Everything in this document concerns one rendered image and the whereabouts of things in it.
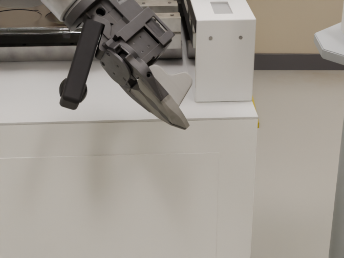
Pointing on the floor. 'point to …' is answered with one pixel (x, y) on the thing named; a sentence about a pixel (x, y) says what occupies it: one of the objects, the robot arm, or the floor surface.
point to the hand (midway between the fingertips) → (176, 124)
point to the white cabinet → (127, 189)
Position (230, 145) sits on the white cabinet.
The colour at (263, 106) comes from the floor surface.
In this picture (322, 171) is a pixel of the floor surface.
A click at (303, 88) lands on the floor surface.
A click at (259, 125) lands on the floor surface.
